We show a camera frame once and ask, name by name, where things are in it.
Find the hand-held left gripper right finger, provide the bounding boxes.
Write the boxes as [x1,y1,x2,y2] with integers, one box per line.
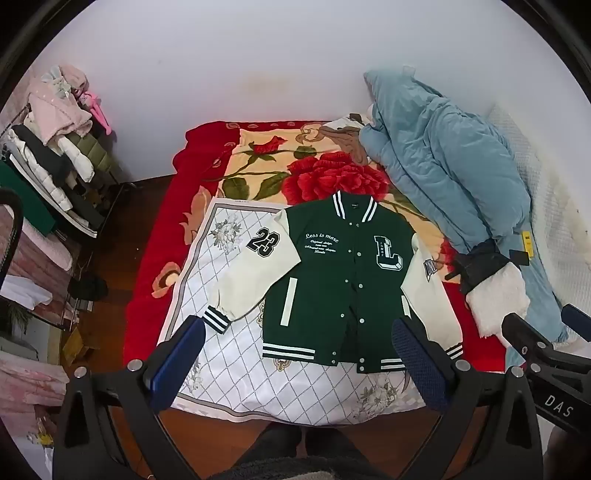
[391,316,549,480]

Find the white textured bedsheet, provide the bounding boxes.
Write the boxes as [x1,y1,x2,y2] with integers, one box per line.
[485,104,591,343]

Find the red floral blanket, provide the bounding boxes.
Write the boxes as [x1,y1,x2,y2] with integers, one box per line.
[127,117,509,376]

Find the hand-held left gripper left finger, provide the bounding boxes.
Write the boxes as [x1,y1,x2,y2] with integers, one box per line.
[52,316,207,480]

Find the black garment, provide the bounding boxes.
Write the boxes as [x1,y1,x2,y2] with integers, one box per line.
[14,124,78,186]

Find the bright pink cloth strip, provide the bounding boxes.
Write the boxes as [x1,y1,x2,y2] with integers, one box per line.
[78,90,114,137]

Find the light blue duvet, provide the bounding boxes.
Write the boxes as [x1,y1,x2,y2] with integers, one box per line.
[358,65,574,371]

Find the olive puffer vest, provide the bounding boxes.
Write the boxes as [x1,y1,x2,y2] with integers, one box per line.
[67,130,119,179]

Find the small wooden stool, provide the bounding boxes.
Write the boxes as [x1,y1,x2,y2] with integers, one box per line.
[60,327,101,368]

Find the green and cream varsity jacket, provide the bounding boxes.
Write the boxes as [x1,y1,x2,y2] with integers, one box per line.
[203,191,465,374]

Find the black slippers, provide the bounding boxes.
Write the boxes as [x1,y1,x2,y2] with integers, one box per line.
[67,272,110,304]

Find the white plastic bag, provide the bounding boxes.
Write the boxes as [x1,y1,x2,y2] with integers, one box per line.
[0,274,54,311]

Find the dark garment with white fleece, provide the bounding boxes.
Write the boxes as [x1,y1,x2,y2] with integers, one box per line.
[444,237,532,339]

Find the white puffer jacket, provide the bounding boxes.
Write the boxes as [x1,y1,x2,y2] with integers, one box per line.
[7,124,96,214]

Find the pink quilted bedding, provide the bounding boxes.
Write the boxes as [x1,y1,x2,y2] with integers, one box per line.
[0,203,80,315]

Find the white diamond-patterned sheet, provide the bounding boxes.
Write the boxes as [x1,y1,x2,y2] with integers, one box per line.
[154,198,428,424]

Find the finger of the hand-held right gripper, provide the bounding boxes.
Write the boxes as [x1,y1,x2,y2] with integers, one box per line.
[501,312,556,366]
[560,304,591,343]

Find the black clothes rack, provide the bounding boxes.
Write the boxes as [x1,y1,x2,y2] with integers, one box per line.
[0,104,137,239]

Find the pink fleece garment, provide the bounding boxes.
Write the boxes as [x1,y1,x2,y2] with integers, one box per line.
[27,65,96,140]

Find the pink floral cloth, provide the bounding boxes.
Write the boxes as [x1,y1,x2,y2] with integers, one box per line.
[0,350,71,441]

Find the brown cloth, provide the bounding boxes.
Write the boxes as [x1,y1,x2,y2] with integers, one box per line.
[318,113,371,165]

